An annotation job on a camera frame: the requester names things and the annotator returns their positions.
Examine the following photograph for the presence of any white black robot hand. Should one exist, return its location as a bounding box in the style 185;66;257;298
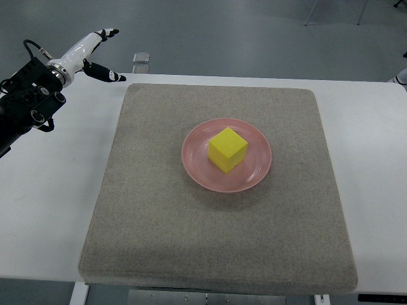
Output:
46;29;127;88

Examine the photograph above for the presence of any yellow foam block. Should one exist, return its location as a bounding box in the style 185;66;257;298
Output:
208;127;248;173

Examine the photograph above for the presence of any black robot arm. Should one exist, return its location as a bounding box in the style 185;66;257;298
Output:
1;39;69;156

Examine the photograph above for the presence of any metal floor plate near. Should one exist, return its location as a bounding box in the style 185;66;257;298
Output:
132;65;149;74

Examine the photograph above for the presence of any metal floor plate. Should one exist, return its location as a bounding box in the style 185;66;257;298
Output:
132;65;149;74
132;52;150;64

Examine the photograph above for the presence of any metal floor plate far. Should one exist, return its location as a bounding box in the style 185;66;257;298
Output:
132;52;150;64

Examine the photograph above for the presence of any pink plate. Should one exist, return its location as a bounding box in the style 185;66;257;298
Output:
181;118;272;193

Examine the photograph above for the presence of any beige felt mat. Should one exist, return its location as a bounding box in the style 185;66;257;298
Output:
78;84;357;295

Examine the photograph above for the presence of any white table leg left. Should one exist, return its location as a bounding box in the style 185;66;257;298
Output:
69;282;89;305

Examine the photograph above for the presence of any white table leg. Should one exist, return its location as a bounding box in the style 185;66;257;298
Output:
314;294;331;305
69;282;89;305

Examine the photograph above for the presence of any chair legs background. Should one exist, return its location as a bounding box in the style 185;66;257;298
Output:
303;1;369;27

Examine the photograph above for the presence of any white table leg right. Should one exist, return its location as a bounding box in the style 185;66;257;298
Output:
314;294;331;305

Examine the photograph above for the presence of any metal table base plate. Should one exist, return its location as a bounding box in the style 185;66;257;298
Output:
127;290;286;305

